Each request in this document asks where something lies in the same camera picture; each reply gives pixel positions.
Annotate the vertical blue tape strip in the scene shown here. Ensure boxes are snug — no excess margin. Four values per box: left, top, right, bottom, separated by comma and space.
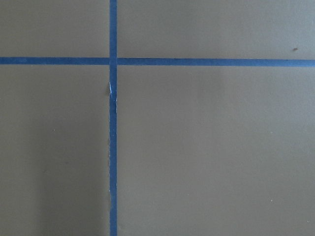
109, 0, 118, 236

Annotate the horizontal blue tape strip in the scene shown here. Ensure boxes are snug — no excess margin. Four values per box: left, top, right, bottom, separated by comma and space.
0, 57, 315, 67

